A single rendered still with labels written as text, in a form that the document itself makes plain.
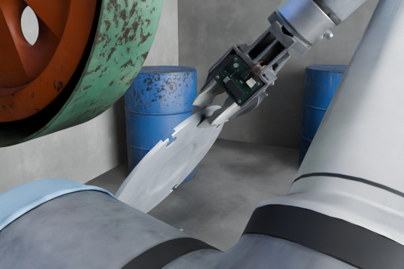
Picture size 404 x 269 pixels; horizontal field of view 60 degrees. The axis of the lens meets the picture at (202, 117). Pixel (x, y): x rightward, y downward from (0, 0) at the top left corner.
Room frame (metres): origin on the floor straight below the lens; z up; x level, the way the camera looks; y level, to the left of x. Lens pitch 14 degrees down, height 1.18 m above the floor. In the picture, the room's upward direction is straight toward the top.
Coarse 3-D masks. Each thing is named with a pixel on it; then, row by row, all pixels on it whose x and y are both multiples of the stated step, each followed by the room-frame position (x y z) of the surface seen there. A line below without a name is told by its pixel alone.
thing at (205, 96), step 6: (210, 84) 0.55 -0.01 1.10; (216, 84) 0.53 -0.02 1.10; (204, 90) 0.55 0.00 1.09; (210, 90) 0.53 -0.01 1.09; (216, 90) 0.55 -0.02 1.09; (222, 90) 0.54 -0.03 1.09; (198, 96) 0.51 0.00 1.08; (204, 96) 0.54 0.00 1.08; (210, 96) 0.55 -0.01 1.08; (192, 102) 0.52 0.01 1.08; (198, 102) 0.54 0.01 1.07; (204, 102) 0.55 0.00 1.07; (210, 102) 0.56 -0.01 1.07; (192, 108) 0.56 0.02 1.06; (198, 108) 0.56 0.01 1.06; (204, 108) 0.57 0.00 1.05; (192, 114) 0.56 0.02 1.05
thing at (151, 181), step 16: (208, 112) 0.56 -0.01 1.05; (176, 128) 0.51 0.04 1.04; (192, 128) 0.55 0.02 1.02; (208, 128) 0.62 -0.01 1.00; (160, 144) 0.49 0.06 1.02; (176, 144) 0.54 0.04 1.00; (192, 144) 0.63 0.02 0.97; (208, 144) 0.70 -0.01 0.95; (144, 160) 0.48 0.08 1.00; (160, 160) 0.52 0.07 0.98; (176, 160) 0.61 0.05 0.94; (192, 160) 0.68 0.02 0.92; (128, 176) 0.48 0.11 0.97; (144, 176) 0.51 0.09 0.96; (160, 176) 0.60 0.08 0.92; (176, 176) 0.66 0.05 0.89; (128, 192) 0.50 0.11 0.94; (144, 192) 0.56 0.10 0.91; (160, 192) 0.64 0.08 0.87; (144, 208) 0.63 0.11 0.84
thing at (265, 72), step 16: (272, 16) 0.49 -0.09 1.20; (272, 32) 0.46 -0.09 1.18; (288, 32) 0.48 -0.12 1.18; (240, 48) 0.49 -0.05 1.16; (256, 48) 0.49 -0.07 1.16; (272, 48) 0.48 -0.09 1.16; (288, 48) 0.45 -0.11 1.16; (304, 48) 0.47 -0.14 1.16; (224, 64) 0.48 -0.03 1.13; (240, 64) 0.47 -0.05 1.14; (256, 64) 0.46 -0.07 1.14; (272, 64) 0.51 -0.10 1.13; (224, 80) 0.48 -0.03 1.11; (240, 80) 0.47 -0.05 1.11; (256, 80) 0.46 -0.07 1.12; (272, 80) 0.48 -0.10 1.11; (240, 96) 0.47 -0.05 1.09
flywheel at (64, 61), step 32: (0, 0) 0.82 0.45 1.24; (32, 0) 0.78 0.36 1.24; (64, 0) 0.74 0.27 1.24; (96, 0) 0.66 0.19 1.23; (0, 32) 0.83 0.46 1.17; (64, 32) 0.69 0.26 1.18; (0, 64) 0.83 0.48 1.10; (32, 64) 0.79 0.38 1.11; (64, 64) 0.70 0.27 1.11; (0, 96) 0.79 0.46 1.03; (32, 96) 0.74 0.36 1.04; (64, 96) 0.73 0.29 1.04
